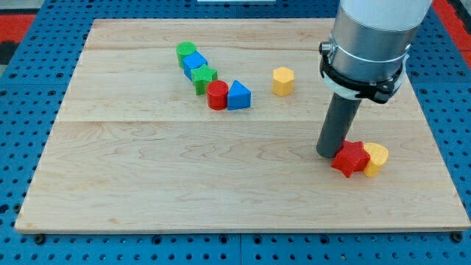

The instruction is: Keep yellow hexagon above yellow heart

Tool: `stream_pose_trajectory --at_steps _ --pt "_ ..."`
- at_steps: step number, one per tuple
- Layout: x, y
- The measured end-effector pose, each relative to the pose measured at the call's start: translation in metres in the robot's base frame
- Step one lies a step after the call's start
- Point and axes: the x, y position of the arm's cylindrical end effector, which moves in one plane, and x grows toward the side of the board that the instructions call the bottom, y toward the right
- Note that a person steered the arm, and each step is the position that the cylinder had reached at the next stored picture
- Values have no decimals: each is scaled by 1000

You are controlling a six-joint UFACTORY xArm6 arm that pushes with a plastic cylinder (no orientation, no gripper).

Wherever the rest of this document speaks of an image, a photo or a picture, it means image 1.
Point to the blue cube block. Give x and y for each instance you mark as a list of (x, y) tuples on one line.
[(191, 62)]

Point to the yellow heart block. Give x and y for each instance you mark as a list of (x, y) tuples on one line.
[(379, 155)]

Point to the red cylinder block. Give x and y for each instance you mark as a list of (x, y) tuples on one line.
[(217, 92)]

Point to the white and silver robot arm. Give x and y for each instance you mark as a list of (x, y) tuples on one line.
[(370, 38)]

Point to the green star block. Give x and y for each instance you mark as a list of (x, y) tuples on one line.
[(201, 77)]

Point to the yellow hexagon block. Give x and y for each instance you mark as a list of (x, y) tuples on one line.
[(282, 81)]

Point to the red star block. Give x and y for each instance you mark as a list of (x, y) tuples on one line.
[(351, 158)]

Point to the light wooden board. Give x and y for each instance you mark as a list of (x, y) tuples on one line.
[(134, 150)]

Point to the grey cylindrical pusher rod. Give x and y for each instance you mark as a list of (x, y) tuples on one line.
[(335, 128)]

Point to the blue triangle block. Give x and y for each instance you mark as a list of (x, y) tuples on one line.
[(239, 96)]

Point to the green cylinder block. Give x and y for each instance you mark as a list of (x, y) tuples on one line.
[(184, 49)]

